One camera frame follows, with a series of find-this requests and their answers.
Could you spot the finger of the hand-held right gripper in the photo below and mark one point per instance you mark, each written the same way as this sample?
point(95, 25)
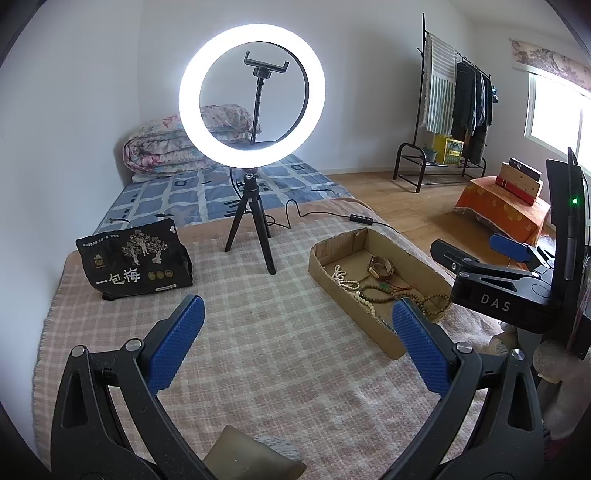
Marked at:
point(466, 263)
point(510, 247)

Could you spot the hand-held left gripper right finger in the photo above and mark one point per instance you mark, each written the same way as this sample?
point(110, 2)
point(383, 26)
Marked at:
point(420, 344)

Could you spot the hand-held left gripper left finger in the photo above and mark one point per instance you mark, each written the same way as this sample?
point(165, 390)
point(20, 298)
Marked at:
point(178, 346)

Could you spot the shallow cardboard box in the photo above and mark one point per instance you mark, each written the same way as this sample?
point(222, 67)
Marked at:
point(351, 300)

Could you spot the orange cloth covered table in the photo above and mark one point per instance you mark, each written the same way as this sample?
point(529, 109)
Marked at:
point(498, 212)

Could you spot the tan gift box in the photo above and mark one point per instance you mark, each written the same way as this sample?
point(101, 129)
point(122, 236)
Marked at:
point(517, 187)

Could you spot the dark flat box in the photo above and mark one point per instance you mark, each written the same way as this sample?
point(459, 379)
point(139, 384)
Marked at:
point(526, 168)

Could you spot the pink plaid blanket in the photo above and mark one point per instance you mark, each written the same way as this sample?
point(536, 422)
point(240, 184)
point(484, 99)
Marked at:
point(258, 332)

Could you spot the black snack bag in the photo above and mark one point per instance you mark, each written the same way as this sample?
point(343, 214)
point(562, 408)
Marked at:
point(134, 263)

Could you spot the yellow box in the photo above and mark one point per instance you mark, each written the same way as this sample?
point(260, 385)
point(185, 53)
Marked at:
point(448, 150)

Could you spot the window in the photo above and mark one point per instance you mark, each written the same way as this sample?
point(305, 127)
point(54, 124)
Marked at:
point(558, 120)

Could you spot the beige cloth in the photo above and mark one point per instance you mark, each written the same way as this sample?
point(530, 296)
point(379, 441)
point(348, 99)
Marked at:
point(249, 454)

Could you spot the dark hanging clothes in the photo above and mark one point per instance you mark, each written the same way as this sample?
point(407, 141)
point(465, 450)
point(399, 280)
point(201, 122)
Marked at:
point(473, 101)

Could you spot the blue checked bed sheet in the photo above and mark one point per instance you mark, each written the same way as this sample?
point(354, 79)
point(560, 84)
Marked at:
point(184, 194)

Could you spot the striped towel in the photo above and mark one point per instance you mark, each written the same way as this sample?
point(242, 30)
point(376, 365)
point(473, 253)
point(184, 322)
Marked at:
point(438, 87)

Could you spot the black clothes rack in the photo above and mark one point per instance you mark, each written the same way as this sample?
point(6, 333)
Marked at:
point(422, 92)

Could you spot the floral curtain valance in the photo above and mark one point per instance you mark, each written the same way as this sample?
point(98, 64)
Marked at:
point(545, 57)

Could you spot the folded floral quilt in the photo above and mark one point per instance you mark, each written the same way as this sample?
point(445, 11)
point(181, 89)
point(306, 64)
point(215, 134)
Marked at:
point(157, 147)

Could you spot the black phone holder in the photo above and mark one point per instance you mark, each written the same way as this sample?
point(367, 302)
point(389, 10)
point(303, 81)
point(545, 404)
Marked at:
point(265, 71)

